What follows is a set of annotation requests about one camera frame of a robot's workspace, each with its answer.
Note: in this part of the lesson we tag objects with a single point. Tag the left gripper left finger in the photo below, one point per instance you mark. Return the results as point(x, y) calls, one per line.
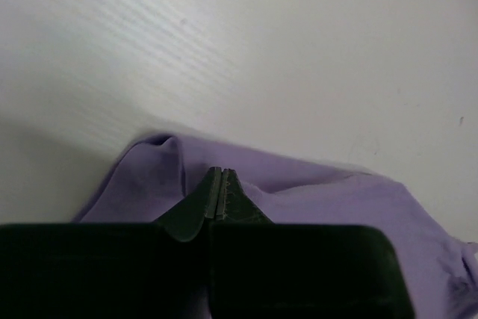
point(112, 270)

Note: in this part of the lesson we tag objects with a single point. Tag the lilac t shirt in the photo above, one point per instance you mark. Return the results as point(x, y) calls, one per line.
point(156, 173)

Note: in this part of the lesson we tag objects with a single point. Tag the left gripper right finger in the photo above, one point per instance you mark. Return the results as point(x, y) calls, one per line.
point(261, 269)

